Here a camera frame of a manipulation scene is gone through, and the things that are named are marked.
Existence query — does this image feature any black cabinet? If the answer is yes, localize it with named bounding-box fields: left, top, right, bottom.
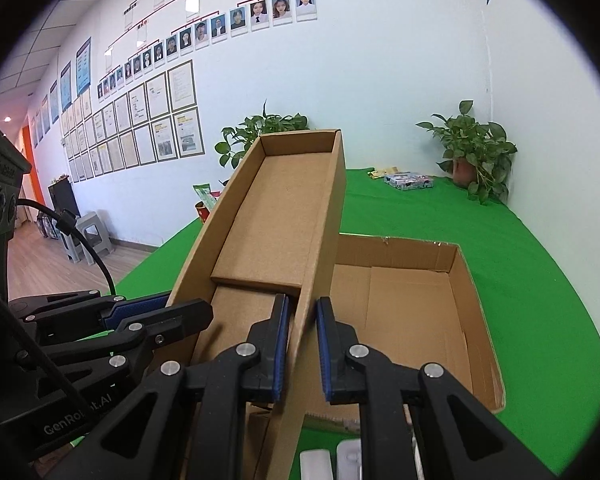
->
left=47, top=180, right=79, bottom=222

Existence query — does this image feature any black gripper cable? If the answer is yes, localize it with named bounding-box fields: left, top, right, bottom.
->
left=15, top=199, right=117, bottom=297

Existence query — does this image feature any green packet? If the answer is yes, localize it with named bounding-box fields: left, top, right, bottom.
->
left=192, top=183, right=224, bottom=209

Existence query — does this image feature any low grey plastic stool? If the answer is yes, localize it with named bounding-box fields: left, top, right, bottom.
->
left=60, top=232, right=84, bottom=264

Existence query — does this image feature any row of portrait photos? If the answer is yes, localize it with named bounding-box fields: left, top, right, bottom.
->
left=96, top=0, right=318, bottom=101

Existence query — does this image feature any group of clear card holders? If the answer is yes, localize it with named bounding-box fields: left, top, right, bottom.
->
left=104, top=0, right=282, bottom=73

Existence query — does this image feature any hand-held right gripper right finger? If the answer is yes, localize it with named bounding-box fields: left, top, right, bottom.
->
left=316, top=297, right=556, bottom=480

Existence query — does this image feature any potted plant in terracotta pot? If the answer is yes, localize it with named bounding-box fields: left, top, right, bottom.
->
left=415, top=100, right=518, bottom=206

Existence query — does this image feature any row of blue notice boards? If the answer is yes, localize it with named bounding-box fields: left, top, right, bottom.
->
left=30, top=36, right=92, bottom=148

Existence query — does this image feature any white plastic case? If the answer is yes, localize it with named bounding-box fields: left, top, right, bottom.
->
left=300, top=450, right=334, bottom=480

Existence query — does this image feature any green tablecloth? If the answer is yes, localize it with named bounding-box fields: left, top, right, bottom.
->
left=67, top=166, right=600, bottom=478

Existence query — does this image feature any leafy green potted plant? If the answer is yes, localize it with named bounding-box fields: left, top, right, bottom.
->
left=214, top=100, right=311, bottom=187

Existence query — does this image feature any tall grey plastic stool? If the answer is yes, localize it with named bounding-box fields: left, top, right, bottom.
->
left=77, top=211, right=114, bottom=266

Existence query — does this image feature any colourful printed flat box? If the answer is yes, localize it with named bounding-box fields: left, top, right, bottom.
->
left=384, top=172, right=436, bottom=193

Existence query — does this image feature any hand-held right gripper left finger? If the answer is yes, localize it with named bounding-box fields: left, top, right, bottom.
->
left=87, top=294, right=291, bottom=480

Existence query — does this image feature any white rectangular box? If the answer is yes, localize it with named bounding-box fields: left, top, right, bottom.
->
left=337, top=437, right=364, bottom=480

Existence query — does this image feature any group of framed certificates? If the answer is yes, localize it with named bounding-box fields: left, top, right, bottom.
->
left=32, top=60, right=206, bottom=183

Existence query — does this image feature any narrow cardboard insert tray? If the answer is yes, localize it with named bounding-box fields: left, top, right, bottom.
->
left=167, top=129, right=348, bottom=480

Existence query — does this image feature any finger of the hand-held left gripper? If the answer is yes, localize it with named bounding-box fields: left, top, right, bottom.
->
left=39, top=299, right=214, bottom=387
left=15, top=294, right=169, bottom=334

